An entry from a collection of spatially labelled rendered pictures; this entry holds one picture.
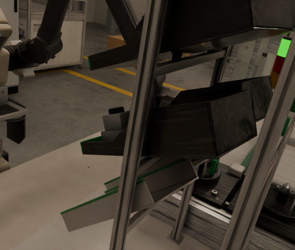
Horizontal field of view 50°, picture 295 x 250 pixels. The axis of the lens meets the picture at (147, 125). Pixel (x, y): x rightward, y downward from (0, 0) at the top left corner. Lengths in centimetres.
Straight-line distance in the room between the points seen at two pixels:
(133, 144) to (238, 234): 18
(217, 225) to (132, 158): 51
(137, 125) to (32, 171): 75
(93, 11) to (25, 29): 702
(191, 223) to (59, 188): 43
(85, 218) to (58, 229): 27
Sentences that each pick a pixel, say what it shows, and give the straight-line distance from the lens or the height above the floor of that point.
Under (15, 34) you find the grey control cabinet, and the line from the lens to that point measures 408.
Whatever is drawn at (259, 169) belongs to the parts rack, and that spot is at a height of 132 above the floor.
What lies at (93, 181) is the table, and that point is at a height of 86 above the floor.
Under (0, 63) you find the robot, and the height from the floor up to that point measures 118.
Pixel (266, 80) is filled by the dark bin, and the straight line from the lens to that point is 64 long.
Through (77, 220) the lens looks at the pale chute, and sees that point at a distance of 68.
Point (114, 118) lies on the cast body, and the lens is 58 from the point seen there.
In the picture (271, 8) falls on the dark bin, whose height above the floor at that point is 149.
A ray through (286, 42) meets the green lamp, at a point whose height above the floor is 140.
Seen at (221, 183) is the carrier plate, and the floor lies 97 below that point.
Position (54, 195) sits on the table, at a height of 86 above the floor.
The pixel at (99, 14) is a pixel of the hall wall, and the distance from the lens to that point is 1167.
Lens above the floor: 149
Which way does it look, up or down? 24 degrees down
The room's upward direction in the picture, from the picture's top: 10 degrees clockwise
